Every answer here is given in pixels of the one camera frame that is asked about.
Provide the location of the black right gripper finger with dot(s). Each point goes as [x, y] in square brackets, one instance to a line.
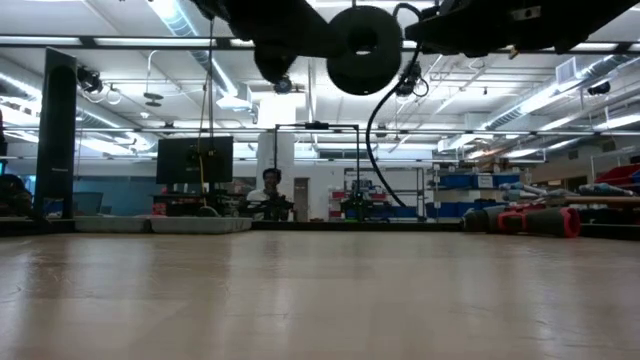
[430, 32]

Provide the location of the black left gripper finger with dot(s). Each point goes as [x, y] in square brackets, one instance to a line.
[322, 45]

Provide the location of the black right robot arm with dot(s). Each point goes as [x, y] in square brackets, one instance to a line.
[620, 10]

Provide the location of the black background robot arm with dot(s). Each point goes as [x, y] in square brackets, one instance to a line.
[280, 205]
[360, 205]

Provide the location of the white ceiling air vent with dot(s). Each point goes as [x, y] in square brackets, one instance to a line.
[566, 71]

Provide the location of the white ceiling unit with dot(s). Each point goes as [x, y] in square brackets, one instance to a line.
[235, 102]

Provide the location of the white building column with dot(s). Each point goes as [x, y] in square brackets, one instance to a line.
[285, 155]

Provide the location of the black ceiling disc fixture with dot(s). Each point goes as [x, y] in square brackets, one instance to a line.
[153, 96]

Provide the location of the person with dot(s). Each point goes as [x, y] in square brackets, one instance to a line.
[12, 195]
[270, 177]

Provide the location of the blue storage bin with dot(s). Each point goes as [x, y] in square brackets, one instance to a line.
[450, 210]
[460, 181]

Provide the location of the grey fabric roll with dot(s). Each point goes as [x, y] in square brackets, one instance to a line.
[600, 189]
[522, 189]

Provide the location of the black monitor screen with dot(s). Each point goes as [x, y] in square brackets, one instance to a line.
[175, 160]

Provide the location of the red storage bin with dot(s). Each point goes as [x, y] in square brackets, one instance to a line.
[620, 175]

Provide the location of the black equipment desk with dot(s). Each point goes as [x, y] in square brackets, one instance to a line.
[190, 205]

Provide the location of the tall black upright panel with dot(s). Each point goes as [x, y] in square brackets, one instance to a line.
[56, 140]

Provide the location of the grey waste bin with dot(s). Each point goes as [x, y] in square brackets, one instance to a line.
[88, 205]

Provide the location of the black ceiling camera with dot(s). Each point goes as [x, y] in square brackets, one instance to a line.
[411, 80]
[89, 80]
[284, 89]
[598, 89]

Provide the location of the silver ceiling duct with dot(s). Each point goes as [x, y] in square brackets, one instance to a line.
[205, 57]

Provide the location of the black background rig frame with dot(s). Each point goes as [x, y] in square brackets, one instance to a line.
[317, 126]

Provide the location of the black overhead frame beam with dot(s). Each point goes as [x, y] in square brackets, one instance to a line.
[90, 42]

